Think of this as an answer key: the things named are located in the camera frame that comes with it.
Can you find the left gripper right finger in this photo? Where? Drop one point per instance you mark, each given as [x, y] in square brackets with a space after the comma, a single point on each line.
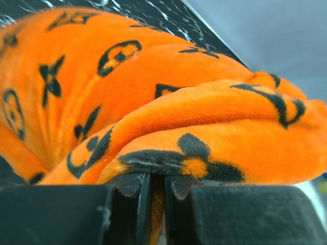
[239, 214]

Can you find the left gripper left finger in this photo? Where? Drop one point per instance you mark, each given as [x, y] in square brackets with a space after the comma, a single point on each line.
[113, 213]

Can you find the orange patterned pillowcase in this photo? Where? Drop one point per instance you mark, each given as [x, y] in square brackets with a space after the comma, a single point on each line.
[87, 95]

